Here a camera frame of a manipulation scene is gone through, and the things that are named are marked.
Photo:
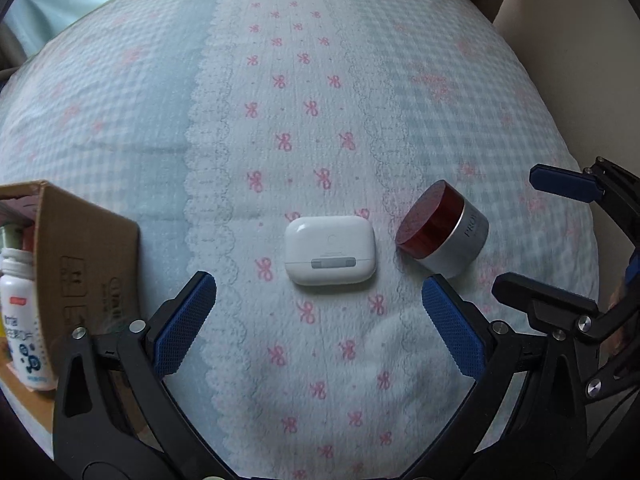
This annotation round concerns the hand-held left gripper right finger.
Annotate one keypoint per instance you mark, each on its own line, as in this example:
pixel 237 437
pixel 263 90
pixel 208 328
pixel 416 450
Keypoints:
pixel 452 332

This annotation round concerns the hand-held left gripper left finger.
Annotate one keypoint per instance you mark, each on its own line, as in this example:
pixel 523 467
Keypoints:
pixel 185 330

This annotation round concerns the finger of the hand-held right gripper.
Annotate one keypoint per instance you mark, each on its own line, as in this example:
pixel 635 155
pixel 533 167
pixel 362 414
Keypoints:
pixel 540 295
pixel 560 180

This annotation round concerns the red lid silver jar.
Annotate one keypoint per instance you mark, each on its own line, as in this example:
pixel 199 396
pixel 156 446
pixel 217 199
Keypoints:
pixel 450 230

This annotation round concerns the cardboard box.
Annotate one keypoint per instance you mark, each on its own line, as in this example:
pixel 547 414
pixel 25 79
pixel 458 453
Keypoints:
pixel 85 255

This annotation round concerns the white earbuds case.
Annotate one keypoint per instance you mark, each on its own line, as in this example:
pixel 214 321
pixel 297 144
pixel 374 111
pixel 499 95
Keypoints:
pixel 330 245

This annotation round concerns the white plastic bottle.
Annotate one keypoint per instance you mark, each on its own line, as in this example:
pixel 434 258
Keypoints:
pixel 22 320

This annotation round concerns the grey jar green label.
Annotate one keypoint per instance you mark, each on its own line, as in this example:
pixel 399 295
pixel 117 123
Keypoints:
pixel 10 237

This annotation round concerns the checked bow print bed sheet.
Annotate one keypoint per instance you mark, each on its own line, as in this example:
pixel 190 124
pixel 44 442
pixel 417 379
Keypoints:
pixel 310 110

